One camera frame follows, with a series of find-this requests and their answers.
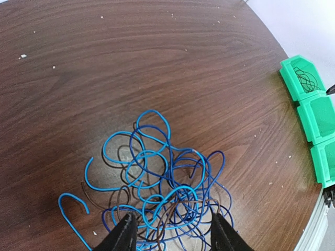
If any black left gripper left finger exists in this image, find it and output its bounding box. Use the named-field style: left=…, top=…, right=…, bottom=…
left=93, top=213, right=138, bottom=251

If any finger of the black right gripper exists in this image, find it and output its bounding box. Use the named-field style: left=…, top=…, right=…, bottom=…
left=326, top=85, right=335, bottom=95

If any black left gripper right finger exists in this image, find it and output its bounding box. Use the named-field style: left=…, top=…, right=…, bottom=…
left=210, top=213, right=254, bottom=251

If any brown cable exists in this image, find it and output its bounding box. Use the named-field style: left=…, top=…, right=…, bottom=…
left=81, top=180, right=220, bottom=251

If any dark blue cable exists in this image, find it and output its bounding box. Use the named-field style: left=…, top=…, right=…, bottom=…
left=102, top=124, right=235, bottom=251

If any green three-compartment bin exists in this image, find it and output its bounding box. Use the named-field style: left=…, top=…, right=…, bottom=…
left=280, top=55, right=334, bottom=188

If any front aluminium rail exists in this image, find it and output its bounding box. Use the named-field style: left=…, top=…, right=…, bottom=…
left=294, top=185, right=334, bottom=250

